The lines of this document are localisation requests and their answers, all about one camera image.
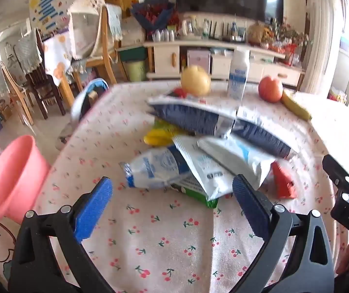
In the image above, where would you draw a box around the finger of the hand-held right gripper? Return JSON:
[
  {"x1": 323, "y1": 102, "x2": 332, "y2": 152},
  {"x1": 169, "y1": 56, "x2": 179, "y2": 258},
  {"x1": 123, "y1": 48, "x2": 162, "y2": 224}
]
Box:
[{"x1": 322, "y1": 154, "x2": 349, "y2": 196}]

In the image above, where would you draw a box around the grey knitted cloth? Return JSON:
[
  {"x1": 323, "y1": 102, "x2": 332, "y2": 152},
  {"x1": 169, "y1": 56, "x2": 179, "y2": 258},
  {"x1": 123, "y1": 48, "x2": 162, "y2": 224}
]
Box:
[{"x1": 14, "y1": 31, "x2": 42, "y2": 74}]

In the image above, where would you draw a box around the white cardboard box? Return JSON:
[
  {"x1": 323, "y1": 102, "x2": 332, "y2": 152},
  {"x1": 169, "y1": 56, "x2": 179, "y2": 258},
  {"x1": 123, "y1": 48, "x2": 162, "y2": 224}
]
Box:
[{"x1": 121, "y1": 17, "x2": 146, "y2": 48}]

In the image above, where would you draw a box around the white plastic packet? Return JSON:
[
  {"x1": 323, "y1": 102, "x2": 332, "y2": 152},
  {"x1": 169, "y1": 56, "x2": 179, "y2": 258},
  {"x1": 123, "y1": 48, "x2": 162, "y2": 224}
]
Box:
[{"x1": 174, "y1": 135, "x2": 235, "y2": 202}]

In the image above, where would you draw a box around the pink plastic basin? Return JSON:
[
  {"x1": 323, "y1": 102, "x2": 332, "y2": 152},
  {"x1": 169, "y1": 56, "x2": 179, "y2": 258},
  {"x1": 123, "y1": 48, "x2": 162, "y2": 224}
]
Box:
[{"x1": 0, "y1": 135, "x2": 51, "y2": 223}]

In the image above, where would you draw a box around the light wooden chair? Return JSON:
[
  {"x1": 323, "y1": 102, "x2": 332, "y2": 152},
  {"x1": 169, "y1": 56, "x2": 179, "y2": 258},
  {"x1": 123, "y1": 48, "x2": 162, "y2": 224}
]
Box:
[{"x1": 0, "y1": 61, "x2": 35, "y2": 126}]

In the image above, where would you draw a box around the red apple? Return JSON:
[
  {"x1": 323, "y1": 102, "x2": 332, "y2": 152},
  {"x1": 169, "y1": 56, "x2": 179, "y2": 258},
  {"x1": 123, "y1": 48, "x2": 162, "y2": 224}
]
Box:
[{"x1": 258, "y1": 76, "x2": 284, "y2": 103}]

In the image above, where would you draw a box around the cherry print tablecloth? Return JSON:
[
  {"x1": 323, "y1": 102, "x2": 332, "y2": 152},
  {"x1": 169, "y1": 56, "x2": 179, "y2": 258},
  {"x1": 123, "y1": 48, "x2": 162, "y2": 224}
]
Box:
[{"x1": 34, "y1": 81, "x2": 349, "y2": 293}]

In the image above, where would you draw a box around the glass kettle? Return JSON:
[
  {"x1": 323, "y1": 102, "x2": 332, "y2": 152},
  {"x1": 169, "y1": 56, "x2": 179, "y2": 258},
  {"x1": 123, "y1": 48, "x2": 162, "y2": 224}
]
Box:
[{"x1": 180, "y1": 15, "x2": 198, "y2": 37}]

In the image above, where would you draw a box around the green waste bin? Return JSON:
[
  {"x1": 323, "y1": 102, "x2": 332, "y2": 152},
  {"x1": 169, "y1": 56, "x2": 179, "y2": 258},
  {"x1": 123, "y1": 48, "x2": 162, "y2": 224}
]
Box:
[{"x1": 122, "y1": 59, "x2": 147, "y2": 82}]

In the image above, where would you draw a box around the red drink mix packet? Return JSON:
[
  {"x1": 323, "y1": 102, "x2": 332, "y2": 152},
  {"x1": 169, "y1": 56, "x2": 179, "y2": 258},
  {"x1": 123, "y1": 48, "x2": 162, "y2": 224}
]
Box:
[{"x1": 270, "y1": 161, "x2": 297, "y2": 199}]

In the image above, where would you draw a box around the yellow banana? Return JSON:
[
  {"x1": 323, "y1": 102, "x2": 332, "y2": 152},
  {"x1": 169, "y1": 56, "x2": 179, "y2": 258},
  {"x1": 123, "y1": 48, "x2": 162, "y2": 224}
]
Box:
[{"x1": 281, "y1": 90, "x2": 313, "y2": 122}]

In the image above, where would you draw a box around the person's right hand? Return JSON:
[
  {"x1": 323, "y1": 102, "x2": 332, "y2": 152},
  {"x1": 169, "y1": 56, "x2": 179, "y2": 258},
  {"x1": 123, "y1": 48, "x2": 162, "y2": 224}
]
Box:
[{"x1": 336, "y1": 239, "x2": 349, "y2": 276}]

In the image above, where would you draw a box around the green white wrapper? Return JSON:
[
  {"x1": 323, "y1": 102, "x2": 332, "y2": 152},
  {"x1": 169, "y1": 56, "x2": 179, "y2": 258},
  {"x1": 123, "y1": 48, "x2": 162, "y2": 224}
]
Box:
[{"x1": 173, "y1": 181, "x2": 220, "y2": 209}]

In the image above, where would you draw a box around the blue yellow wall sticker chart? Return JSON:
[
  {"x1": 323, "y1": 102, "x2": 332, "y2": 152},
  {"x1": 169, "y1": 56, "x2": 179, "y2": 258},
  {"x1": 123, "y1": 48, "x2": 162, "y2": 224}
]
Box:
[{"x1": 28, "y1": 0, "x2": 71, "y2": 32}]

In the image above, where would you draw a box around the yellow snack packet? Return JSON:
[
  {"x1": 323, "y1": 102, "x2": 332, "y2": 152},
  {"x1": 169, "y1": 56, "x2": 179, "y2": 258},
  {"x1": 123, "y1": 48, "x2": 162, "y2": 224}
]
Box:
[{"x1": 143, "y1": 119, "x2": 182, "y2": 146}]

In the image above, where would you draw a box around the teal knitted cloth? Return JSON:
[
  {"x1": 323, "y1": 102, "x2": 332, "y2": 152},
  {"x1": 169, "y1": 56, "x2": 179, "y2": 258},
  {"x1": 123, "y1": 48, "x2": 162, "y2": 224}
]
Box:
[{"x1": 106, "y1": 4, "x2": 123, "y2": 42}]

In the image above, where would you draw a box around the yellow pear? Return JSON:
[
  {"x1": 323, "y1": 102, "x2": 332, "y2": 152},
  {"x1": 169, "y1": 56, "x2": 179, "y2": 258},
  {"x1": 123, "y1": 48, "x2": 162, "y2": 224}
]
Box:
[{"x1": 180, "y1": 65, "x2": 211, "y2": 96}]

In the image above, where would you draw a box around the white blue printed pouch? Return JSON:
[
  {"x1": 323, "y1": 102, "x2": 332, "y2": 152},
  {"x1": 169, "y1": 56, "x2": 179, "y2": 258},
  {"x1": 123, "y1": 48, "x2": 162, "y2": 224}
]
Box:
[{"x1": 123, "y1": 147, "x2": 193, "y2": 190}]

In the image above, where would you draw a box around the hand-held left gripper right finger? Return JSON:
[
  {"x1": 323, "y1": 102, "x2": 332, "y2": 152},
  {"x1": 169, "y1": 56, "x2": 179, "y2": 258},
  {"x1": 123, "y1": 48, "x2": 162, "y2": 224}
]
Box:
[{"x1": 232, "y1": 173, "x2": 336, "y2": 293}]

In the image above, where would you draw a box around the white dark blue milk carton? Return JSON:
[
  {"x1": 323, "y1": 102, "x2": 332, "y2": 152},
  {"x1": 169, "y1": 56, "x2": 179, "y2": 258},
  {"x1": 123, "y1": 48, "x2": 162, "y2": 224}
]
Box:
[{"x1": 235, "y1": 106, "x2": 299, "y2": 160}]

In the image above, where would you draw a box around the white light blue packet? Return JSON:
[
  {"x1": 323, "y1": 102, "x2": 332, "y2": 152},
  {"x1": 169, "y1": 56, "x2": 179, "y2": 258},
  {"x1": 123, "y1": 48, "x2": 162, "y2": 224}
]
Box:
[{"x1": 197, "y1": 137, "x2": 277, "y2": 187}]

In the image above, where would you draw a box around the blue white plastic seat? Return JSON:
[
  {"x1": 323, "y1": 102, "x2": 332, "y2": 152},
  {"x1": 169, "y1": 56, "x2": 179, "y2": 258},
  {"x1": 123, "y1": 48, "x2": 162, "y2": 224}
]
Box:
[{"x1": 71, "y1": 78, "x2": 109, "y2": 123}]

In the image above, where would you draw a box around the white plastic bottle blue label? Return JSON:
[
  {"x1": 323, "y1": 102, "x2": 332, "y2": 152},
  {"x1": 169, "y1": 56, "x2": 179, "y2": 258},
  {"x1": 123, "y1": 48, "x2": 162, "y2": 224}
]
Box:
[{"x1": 227, "y1": 48, "x2": 251, "y2": 101}]

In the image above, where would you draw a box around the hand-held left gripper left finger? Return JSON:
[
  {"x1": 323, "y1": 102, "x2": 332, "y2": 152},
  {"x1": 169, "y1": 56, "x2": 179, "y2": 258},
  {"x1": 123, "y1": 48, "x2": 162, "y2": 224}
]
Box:
[{"x1": 8, "y1": 176, "x2": 114, "y2": 293}]

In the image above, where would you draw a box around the dried flower arrangement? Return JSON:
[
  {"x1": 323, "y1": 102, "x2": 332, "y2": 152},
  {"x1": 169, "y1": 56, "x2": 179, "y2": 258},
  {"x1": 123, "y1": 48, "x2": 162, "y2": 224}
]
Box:
[{"x1": 248, "y1": 21, "x2": 309, "y2": 52}]

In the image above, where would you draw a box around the dark blue wrapped bouquet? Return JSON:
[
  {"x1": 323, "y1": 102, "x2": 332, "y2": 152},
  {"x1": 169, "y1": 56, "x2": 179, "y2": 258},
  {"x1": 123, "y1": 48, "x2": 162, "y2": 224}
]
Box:
[{"x1": 131, "y1": 1, "x2": 176, "y2": 32}]

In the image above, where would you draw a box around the wooden chair with lace cover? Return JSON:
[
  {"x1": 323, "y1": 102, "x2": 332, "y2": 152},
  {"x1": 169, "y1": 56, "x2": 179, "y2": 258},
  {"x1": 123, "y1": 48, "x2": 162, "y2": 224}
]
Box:
[{"x1": 67, "y1": 0, "x2": 123, "y2": 87}]

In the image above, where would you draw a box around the cream television cabinet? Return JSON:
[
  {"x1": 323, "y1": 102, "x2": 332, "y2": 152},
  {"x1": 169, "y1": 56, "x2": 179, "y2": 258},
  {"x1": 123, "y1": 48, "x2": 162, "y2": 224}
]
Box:
[{"x1": 144, "y1": 38, "x2": 306, "y2": 90}]

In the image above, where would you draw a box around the dark wooden chair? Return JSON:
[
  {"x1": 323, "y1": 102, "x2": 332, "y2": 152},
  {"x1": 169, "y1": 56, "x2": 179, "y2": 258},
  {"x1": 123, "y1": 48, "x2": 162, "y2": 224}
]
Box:
[{"x1": 25, "y1": 27, "x2": 67, "y2": 119}]

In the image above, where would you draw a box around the row of small glass jars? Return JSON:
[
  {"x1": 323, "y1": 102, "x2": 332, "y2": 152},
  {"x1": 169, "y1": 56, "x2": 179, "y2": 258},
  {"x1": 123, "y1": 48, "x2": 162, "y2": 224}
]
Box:
[{"x1": 151, "y1": 27, "x2": 178, "y2": 42}]

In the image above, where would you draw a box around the pink storage box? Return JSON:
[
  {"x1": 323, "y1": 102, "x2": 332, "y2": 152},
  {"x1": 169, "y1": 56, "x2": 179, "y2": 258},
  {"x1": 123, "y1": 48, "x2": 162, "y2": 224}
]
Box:
[{"x1": 187, "y1": 50, "x2": 210, "y2": 74}]

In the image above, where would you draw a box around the dark green storage box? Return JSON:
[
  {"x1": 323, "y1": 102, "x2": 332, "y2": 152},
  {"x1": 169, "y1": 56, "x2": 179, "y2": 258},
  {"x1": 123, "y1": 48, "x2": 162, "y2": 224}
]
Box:
[{"x1": 118, "y1": 47, "x2": 147, "y2": 62}]

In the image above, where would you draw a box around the white cloth with orange print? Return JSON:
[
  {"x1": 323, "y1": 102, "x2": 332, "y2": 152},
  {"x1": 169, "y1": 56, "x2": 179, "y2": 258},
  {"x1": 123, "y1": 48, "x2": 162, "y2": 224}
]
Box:
[{"x1": 43, "y1": 32, "x2": 74, "y2": 87}]

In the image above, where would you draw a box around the white curtain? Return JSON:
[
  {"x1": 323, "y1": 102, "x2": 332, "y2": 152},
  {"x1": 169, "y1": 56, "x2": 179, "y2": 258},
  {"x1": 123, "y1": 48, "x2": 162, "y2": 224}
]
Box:
[{"x1": 296, "y1": 0, "x2": 349, "y2": 94}]

